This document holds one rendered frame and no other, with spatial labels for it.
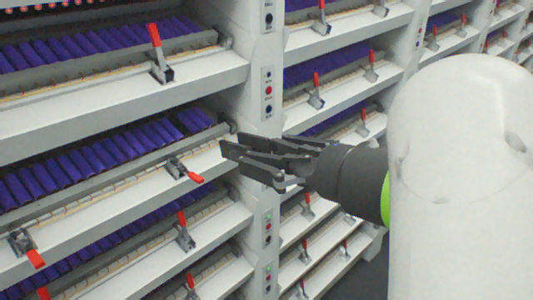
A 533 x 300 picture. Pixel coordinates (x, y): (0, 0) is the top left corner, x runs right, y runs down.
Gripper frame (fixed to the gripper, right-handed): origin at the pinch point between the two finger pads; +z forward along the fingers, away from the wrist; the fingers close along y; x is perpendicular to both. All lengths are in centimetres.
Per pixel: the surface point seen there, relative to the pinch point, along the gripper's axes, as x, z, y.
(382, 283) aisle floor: -97, 23, 79
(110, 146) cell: -0.4, 25.7, -10.7
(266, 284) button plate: -55, 25, 19
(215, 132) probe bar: -3.5, 19.4, 8.6
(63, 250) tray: -10.6, 16.8, -25.4
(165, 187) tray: -8.3, 16.0, -7.0
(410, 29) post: 4, 14, 85
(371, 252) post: -90, 32, 85
